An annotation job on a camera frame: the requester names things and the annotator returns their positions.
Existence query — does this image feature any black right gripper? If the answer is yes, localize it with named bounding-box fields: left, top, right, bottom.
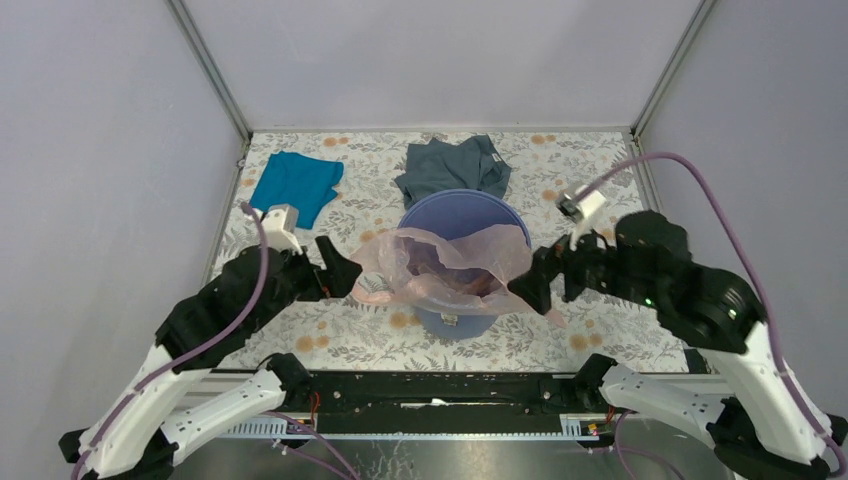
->
left=504, top=209, right=661, bottom=313

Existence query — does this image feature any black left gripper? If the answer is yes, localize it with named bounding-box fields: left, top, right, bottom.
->
left=249, top=234, right=364, bottom=332

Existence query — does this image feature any pink plastic trash bag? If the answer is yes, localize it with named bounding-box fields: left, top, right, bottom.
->
left=352, top=224, right=532, bottom=316

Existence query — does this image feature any blue plastic trash bin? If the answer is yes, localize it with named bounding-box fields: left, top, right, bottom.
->
left=398, top=189, right=531, bottom=340

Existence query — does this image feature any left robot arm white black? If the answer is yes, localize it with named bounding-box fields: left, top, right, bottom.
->
left=59, top=236, right=362, bottom=479

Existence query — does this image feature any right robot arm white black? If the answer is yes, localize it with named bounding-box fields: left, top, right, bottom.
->
left=508, top=211, right=847, bottom=479

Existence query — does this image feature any teal cloth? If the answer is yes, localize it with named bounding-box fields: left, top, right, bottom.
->
left=249, top=152, right=345, bottom=230

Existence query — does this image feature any floral tablecloth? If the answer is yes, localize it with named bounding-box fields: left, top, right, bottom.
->
left=224, top=131, right=687, bottom=372

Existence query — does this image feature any grey-blue shirt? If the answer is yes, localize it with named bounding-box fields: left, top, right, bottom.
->
left=395, top=135, right=512, bottom=210

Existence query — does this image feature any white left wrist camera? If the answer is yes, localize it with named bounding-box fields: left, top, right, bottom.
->
left=262, top=204, right=303, bottom=255

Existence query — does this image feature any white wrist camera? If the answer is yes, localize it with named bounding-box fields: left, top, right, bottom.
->
left=555, top=184, right=607, bottom=251
left=262, top=204, right=303, bottom=255

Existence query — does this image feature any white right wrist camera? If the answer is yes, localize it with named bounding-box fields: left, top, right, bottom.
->
left=555, top=184, right=607, bottom=251

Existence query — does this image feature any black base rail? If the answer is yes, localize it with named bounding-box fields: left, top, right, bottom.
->
left=277, top=371, right=613, bottom=421

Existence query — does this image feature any white slotted cable duct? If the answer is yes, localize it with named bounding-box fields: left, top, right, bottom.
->
left=221, top=415, right=601, bottom=442

